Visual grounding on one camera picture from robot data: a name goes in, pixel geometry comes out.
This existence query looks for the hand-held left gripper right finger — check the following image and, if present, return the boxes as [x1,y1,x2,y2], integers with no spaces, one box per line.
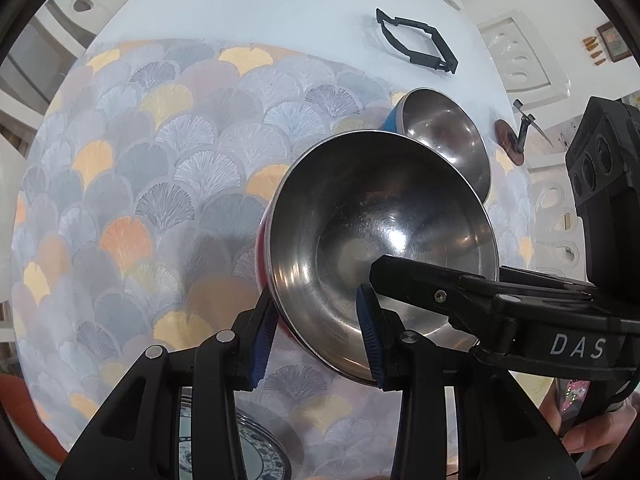
[355,282,581,480]

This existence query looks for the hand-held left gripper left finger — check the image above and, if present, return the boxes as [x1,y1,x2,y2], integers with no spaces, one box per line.
[55,290,276,480]

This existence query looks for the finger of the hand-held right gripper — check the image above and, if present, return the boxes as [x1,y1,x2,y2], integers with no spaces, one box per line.
[500,266,596,297]
[370,255,517,346]

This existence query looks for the red steel bowl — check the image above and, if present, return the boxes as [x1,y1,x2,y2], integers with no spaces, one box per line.
[255,130,501,386]

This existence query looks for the blue floral ceramic plate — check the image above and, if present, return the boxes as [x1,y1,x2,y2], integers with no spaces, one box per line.
[177,395,293,480]

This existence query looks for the person's right hand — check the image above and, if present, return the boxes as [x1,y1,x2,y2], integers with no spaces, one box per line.
[540,380,640,458]

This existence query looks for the brown round coaster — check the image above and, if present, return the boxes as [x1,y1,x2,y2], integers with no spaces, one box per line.
[495,120,526,166]

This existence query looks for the small black tool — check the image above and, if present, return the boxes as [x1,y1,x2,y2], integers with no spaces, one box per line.
[512,100,553,150]

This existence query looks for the blue steel bowl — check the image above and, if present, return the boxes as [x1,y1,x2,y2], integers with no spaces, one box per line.
[377,87,491,206]

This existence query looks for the fan pattern placemat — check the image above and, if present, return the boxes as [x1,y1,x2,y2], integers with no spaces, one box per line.
[10,37,533,476]

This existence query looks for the black plastic frame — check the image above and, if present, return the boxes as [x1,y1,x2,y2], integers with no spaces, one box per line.
[375,8,458,75]

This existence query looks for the framed wall picture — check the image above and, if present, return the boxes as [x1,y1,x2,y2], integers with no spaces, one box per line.
[597,22,631,63]

